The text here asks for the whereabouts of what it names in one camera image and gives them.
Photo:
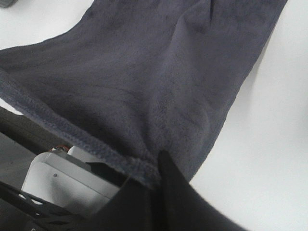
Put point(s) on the dark grey towel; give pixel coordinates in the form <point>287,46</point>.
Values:
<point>135,77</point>

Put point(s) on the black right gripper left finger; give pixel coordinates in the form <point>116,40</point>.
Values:
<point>129,210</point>

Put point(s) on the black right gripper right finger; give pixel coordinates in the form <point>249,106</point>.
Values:
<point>184,209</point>

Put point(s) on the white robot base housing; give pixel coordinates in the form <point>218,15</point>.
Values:
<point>73,180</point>

